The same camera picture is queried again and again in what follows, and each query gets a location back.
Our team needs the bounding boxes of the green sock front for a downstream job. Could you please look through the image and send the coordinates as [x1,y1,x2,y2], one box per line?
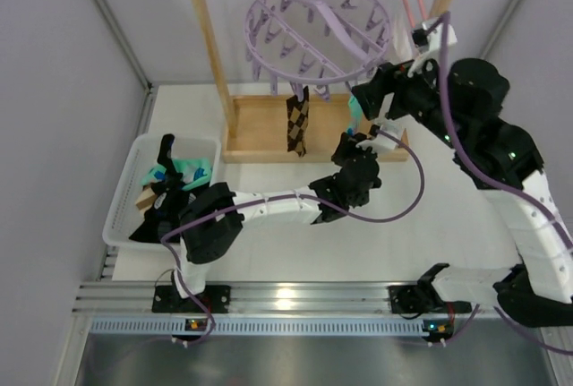
[141,158,213,191]

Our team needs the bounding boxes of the wooden clothes rack frame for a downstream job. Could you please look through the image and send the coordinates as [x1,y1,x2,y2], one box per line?
[192,0,451,164]

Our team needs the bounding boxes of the white plastic basket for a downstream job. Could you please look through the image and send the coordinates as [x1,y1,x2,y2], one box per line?
[102,133,221,252]

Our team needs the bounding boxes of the grey slotted cable duct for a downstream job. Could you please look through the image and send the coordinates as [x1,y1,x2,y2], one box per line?
[90,317,451,337]

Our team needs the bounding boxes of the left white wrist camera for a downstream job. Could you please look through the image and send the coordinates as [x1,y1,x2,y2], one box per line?
[368,118,404,154]

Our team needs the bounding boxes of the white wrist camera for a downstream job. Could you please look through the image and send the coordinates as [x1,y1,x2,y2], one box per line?
[368,118,404,154]
[408,18,458,76]

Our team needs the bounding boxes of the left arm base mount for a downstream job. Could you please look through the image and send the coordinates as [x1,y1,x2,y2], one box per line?
[151,285,231,314]

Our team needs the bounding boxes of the black blue grey sock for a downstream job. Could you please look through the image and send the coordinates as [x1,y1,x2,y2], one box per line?
[129,187,204,244]

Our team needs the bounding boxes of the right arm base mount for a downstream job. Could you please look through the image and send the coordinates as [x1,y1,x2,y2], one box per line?
[388,284,472,315]

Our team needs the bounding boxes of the purple round clip hanger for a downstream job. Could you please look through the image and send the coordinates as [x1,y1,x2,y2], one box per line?
[244,0,392,101]

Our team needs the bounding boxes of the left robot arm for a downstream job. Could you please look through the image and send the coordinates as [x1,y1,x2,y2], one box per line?
[173,133,389,299]

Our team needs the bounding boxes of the white cloth on hanger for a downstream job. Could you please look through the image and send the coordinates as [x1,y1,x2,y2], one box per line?
[392,19,415,63]

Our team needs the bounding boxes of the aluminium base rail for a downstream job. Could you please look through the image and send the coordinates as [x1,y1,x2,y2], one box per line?
[71,281,560,315]

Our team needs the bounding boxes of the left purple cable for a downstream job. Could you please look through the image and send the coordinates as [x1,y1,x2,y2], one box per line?
[159,130,426,342]

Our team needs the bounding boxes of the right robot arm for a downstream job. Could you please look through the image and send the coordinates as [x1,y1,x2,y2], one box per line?
[352,58,572,328]

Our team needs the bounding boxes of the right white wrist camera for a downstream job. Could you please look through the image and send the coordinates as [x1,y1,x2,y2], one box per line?
[408,18,458,76]

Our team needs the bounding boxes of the green sock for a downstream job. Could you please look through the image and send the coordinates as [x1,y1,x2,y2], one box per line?
[346,95,363,135]
[141,158,213,191]

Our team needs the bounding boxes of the brown argyle sock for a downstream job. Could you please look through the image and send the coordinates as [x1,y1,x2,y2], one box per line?
[286,87,310,158]

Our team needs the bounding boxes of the brown socks in basket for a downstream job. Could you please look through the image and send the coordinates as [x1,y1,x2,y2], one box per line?
[135,184,158,216]

